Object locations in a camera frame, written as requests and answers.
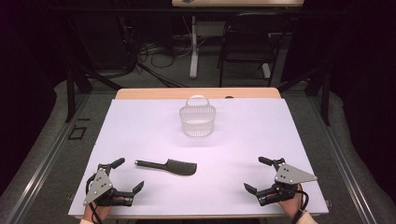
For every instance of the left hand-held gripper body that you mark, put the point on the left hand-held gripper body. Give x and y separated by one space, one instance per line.
101 184

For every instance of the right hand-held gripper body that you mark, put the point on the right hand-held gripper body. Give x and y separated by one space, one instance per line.
291 175

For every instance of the clear plastic bowl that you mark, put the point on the clear plastic bowl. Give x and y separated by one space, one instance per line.
197 124

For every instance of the person's left hand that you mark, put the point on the person's left hand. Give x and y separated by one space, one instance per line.
95 214

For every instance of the person's right hand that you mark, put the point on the person's right hand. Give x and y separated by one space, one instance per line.
291 207

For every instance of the white table sheet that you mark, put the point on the white table sheet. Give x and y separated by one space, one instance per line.
249 130

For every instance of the wooden table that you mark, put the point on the wooden table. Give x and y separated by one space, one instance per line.
155 93

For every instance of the black metal stand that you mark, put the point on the black metal stand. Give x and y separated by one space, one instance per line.
325 99
70 93

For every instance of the wooden desk with white legs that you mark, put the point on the wooden desk with white legs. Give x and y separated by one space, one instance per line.
194 62

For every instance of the black chair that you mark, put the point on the black chair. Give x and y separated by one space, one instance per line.
249 40

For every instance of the dark curtain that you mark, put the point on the dark curtain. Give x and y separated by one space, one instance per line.
364 62
21 77

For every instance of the aluminium floor rail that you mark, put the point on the aluminium floor rail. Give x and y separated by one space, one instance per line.
40 168
345 165

